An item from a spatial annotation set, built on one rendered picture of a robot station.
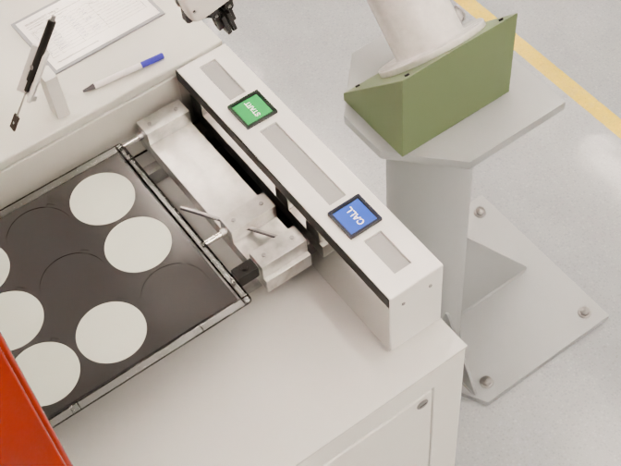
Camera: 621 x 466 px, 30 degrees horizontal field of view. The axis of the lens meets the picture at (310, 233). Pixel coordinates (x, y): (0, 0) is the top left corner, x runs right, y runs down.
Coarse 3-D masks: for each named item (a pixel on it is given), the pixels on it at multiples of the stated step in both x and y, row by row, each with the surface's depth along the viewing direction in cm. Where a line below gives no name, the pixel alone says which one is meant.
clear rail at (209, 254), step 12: (120, 144) 183; (132, 156) 182; (132, 168) 181; (144, 180) 179; (156, 192) 177; (168, 204) 176; (192, 228) 173; (192, 240) 172; (204, 252) 170; (216, 264) 169; (228, 276) 167; (240, 288) 166
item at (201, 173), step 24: (144, 144) 188; (168, 144) 186; (192, 144) 185; (168, 168) 183; (192, 168) 182; (216, 168) 182; (192, 192) 180; (216, 192) 179; (240, 192) 179; (240, 240) 174; (264, 240) 173; (288, 264) 171
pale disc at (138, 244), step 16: (128, 224) 174; (144, 224) 174; (160, 224) 174; (112, 240) 173; (128, 240) 172; (144, 240) 172; (160, 240) 172; (112, 256) 171; (128, 256) 171; (144, 256) 171; (160, 256) 170
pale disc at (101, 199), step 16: (96, 176) 180; (112, 176) 180; (80, 192) 178; (96, 192) 178; (112, 192) 178; (128, 192) 178; (80, 208) 177; (96, 208) 176; (112, 208) 176; (128, 208) 176; (96, 224) 175
